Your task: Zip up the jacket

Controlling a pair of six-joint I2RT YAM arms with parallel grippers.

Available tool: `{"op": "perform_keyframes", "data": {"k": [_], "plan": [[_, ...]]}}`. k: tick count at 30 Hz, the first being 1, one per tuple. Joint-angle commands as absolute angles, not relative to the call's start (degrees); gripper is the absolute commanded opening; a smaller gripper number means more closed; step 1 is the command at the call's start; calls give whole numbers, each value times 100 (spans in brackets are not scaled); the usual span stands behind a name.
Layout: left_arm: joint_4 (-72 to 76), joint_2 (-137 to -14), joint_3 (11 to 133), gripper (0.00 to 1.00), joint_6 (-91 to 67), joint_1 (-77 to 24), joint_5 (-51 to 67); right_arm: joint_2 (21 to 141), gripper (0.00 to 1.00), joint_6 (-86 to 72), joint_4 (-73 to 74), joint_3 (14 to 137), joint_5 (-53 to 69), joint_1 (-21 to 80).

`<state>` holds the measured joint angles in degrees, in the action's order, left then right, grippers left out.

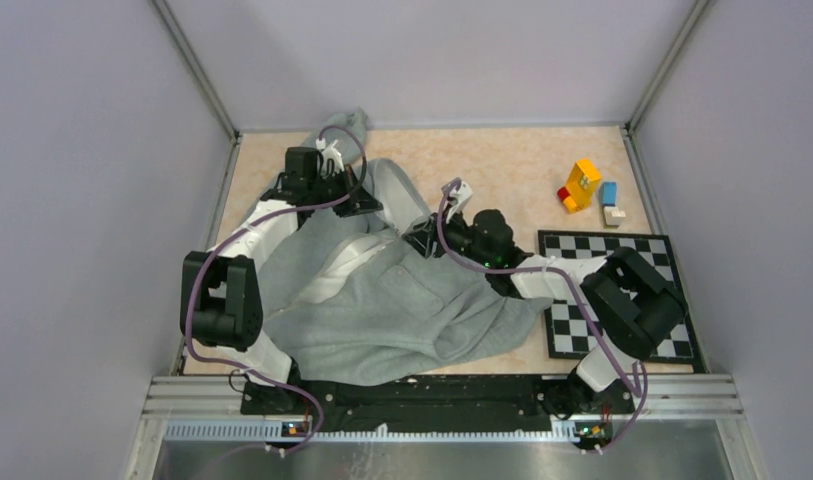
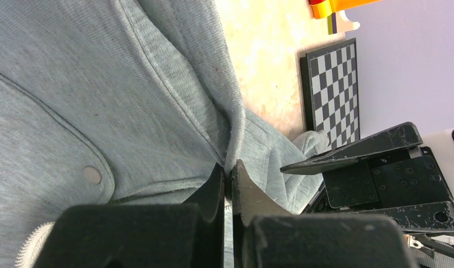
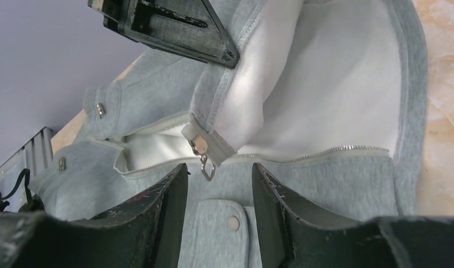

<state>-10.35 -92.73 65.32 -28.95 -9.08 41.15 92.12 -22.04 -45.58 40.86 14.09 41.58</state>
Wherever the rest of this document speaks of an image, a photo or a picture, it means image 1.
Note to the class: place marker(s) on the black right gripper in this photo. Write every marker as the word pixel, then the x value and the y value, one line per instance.
pixel 424 236

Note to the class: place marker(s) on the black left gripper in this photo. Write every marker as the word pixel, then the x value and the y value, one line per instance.
pixel 360 201

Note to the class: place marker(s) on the grey zip-up jacket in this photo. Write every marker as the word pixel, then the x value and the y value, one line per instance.
pixel 349 300

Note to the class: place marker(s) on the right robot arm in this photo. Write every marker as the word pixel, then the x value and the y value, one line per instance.
pixel 540 278

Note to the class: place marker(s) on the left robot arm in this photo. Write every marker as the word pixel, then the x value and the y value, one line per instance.
pixel 222 304

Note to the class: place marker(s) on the yellow red toy block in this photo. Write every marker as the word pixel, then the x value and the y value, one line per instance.
pixel 579 189

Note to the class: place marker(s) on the black white checkerboard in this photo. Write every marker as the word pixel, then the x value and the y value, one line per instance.
pixel 635 299

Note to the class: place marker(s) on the white beige toy block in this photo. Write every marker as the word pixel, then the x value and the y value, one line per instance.
pixel 613 216

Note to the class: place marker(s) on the blue toy block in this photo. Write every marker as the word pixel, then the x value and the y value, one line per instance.
pixel 608 194

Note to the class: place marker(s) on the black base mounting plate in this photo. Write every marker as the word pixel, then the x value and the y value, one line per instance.
pixel 441 403

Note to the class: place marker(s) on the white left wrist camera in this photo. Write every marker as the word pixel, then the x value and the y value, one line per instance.
pixel 332 157

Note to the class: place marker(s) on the white cable duct strip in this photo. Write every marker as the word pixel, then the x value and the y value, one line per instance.
pixel 271 431

